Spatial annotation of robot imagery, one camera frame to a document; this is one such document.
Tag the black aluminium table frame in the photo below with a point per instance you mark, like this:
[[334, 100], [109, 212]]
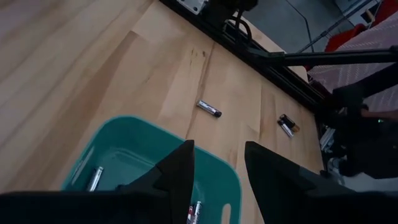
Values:
[[273, 73]]

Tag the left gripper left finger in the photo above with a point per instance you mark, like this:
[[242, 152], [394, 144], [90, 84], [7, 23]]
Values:
[[177, 177]]

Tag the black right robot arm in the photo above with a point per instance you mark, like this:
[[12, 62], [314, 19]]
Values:
[[357, 146]]

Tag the silver black battery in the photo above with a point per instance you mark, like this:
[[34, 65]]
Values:
[[197, 211], [189, 216], [285, 128], [209, 108], [94, 179]]

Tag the black copper Duracell battery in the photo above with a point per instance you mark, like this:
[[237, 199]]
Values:
[[290, 122]]

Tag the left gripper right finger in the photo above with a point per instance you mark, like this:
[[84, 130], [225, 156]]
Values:
[[280, 183]]

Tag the teal plastic bin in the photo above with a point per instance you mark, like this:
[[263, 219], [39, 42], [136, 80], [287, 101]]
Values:
[[130, 155]]

